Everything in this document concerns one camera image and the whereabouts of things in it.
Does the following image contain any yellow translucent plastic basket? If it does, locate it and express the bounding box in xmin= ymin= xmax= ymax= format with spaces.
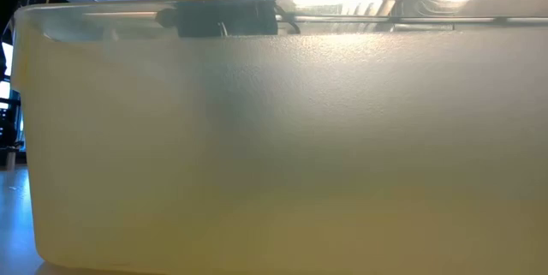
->
xmin=10 ymin=0 xmax=548 ymax=275

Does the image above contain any black floor equipment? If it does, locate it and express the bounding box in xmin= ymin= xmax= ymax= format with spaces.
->
xmin=0 ymin=94 xmax=26 ymax=170

